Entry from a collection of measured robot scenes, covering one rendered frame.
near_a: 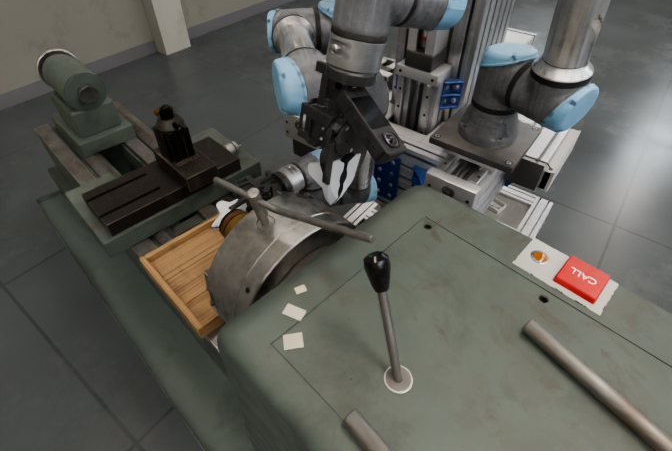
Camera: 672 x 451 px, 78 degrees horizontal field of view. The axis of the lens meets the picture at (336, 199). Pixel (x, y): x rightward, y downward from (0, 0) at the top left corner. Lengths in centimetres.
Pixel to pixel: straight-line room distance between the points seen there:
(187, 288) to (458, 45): 98
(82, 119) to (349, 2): 134
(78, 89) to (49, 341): 123
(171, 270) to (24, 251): 177
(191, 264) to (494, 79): 90
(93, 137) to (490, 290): 148
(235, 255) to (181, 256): 48
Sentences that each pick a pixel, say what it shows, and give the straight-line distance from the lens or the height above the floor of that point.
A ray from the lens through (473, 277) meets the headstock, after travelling 68.
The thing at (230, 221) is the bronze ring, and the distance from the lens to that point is 95.
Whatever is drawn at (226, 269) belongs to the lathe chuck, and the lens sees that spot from 78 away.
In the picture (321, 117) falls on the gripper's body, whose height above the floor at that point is 147.
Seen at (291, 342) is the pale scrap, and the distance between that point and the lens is 59.
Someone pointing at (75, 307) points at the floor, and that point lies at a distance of 248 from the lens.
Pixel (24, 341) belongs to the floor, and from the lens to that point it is 248.
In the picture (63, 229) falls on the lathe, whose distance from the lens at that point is 203.
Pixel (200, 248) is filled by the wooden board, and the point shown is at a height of 88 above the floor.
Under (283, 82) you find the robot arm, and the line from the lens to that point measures 84.
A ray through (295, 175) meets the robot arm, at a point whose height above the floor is 111.
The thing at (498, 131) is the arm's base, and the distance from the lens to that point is 112.
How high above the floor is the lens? 177
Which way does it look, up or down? 42 degrees down
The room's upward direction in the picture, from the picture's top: straight up
